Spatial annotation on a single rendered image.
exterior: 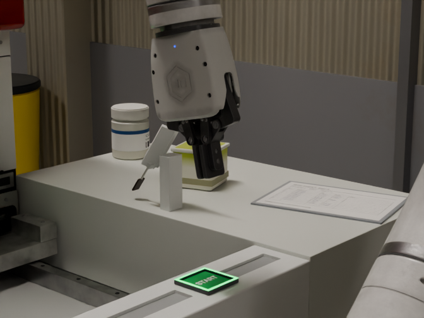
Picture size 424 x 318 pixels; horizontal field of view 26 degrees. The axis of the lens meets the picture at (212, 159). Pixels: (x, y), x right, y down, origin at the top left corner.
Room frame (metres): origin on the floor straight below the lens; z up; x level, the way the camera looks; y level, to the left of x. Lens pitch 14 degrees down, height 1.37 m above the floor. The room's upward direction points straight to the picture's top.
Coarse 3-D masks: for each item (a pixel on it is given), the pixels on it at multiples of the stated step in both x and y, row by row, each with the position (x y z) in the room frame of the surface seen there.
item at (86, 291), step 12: (24, 264) 1.42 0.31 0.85; (36, 264) 1.41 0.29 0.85; (24, 276) 1.42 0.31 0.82; (36, 276) 1.40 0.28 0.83; (48, 276) 1.37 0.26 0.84; (60, 276) 1.35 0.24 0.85; (72, 276) 1.35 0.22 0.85; (60, 288) 1.36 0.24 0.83; (72, 288) 1.34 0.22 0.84; (84, 288) 1.32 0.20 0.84; (96, 288) 1.30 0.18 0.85; (108, 288) 1.30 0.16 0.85; (84, 300) 1.32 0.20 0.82; (96, 300) 1.30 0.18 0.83; (108, 300) 1.28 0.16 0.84
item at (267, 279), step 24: (216, 264) 1.11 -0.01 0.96; (240, 264) 1.12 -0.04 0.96; (264, 264) 1.12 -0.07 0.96; (288, 264) 1.11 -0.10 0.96; (144, 288) 1.03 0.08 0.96; (168, 288) 1.03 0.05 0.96; (240, 288) 1.03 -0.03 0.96; (264, 288) 1.05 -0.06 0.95; (288, 288) 1.09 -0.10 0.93; (96, 312) 0.96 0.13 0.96; (120, 312) 0.96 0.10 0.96; (144, 312) 0.97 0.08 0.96; (168, 312) 0.96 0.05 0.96; (192, 312) 0.96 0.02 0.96; (216, 312) 0.99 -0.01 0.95; (240, 312) 1.02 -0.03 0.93; (264, 312) 1.05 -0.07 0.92; (288, 312) 1.09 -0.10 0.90
